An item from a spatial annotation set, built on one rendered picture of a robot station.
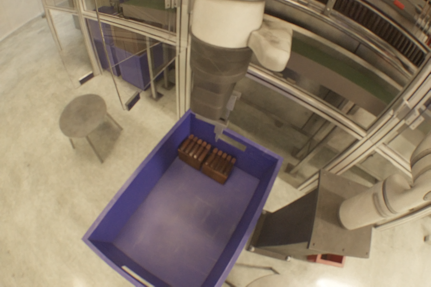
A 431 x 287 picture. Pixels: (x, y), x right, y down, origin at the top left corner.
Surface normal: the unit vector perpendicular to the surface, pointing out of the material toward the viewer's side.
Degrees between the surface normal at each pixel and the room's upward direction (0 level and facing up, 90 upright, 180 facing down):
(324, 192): 0
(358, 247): 0
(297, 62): 90
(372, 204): 90
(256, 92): 90
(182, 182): 0
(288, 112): 90
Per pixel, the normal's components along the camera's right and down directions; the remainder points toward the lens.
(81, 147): 0.13, -0.58
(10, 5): 0.86, 0.47
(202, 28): -0.65, 0.56
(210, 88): -0.38, 0.83
